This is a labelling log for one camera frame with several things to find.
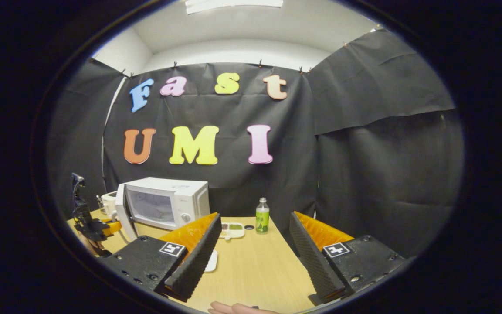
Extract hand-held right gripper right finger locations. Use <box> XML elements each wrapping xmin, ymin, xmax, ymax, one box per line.
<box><xmin>289</xmin><ymin>211</ymin><xmax>406</xmax><ymax>304</ymax></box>

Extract white toaster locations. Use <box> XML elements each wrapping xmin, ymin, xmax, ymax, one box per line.
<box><xmin>101</xmin><ymin>191</ymin><xmax>119</xmax><ymax>218</ymax></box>

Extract green drink bottle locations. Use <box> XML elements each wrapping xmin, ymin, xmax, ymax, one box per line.
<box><xmin>255</xmin><ymin>197</ymin><xmax>270</xmax><ymax>234</ymax></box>

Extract white square plate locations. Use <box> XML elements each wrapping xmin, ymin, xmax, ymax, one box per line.
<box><xmin>204</xmin><ymin>250</ymin><xmax>218</xmax><ymax>273</ymax></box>

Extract white microwave oven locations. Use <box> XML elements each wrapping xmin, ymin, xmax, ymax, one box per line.
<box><xmin>115</xmin><ymin>177</ymin><xmax>211</xmax><ymax>241</ymax></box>

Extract white divided dish of beans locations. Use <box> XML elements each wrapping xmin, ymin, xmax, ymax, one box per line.
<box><xmin>218</xmin><ymin>222</ymin><xmax>246</xmax><ymax>240</ymax></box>

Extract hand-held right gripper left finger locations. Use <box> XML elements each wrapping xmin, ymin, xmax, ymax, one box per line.
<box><xmin>103</xmin><ymin>212</ymin><xmax>223</xmax><ymax>302</ymax></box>

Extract large ceiling light panel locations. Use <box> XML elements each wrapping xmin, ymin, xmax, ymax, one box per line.
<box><xmin>184</xmin><ymin>0</ymin><xmax>284</xmax><ymax>15</ymax></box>

